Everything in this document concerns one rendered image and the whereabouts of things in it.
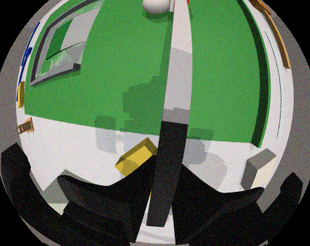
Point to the wooden mallet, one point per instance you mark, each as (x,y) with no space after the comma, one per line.
(262,8)

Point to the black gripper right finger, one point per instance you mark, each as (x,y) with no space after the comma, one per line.
(196,205)

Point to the yellow rectangular block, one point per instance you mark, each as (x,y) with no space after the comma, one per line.
(136,156)
(21,95)

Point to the green putting mat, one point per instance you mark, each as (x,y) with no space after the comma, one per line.
(122,80)

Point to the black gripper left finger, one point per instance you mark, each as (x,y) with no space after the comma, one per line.
(126,200)

